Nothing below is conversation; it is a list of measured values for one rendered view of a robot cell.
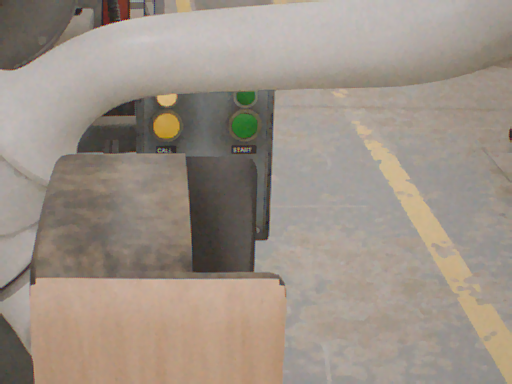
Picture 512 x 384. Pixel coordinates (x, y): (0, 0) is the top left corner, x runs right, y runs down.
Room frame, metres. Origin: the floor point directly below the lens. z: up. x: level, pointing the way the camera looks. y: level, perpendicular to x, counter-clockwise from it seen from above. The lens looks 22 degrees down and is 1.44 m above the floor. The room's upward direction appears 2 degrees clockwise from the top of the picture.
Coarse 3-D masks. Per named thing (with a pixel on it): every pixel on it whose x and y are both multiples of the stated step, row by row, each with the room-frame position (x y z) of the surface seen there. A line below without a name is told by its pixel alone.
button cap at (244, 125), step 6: (240, 114) 1.14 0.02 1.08; (246, 114) 1.14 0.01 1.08; (234, 120) 1.14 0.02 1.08; (240, 120) 1.14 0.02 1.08; (246, 120) 1.14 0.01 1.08; (252, 120) 1.14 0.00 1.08; (234, 126) 1.14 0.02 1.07; (240, 126) 1.14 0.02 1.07; (246, 126) 1.14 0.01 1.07; (252, 126) 1.14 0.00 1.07; (234, 132) 1.14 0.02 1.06; (240, 132) 1.14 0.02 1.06; (246, 132) 1.14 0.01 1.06; (252, 132) 1.14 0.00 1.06
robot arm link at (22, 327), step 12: (24, 276) 0.62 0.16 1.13; (12, 288) 0.63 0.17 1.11; (24, 288) 0.62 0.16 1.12; (0, 300) 0.63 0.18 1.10; (12, 300) 0.63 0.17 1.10; (24, 300) 0.62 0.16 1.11; (0, 312) 0.64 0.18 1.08; (12, 312) 0.63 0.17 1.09; (24, 312) 0.63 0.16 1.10; (12, 324) 0.64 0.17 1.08; (24, 324) 0.63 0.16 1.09; (24, 336) 0.63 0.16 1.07
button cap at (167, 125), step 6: (168, 114) 1.13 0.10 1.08; (156, 120) 1.13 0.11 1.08; (162, 120) 1.13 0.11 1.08; (168, 120) 1.13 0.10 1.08; (174, 120) 1.13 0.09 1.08; (156, 126) 1.13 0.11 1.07; (162, 126) 1.13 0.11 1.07; (168, 126) 1.13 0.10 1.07; (174, 126) 1.13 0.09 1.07; (156, 132) 1.13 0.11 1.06; (162, 132) 1.13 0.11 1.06; (168, 132) 1.13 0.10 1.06; (174, 132) 1.13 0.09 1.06
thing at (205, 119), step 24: (192, 96) 1.14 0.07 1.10; (216, 96) 1.14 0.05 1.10; (264, 96) 1.15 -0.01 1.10; (144, 120) 1.13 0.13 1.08; (192, 120) 1.14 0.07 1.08; (216, 120) 1.14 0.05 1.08; (264, 120) 1.15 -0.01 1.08; (144, 144) 1.13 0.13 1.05; (168, 144) 1.13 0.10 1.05; (192, 144) 1.14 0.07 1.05; (216, 144) 1.14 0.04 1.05; (240, 144) 1.14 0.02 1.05; (264, 144) 1.15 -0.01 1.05; (264, 168) 1.15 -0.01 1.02; (264, 192) 1.15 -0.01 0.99; (264, 216) 1.15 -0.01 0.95
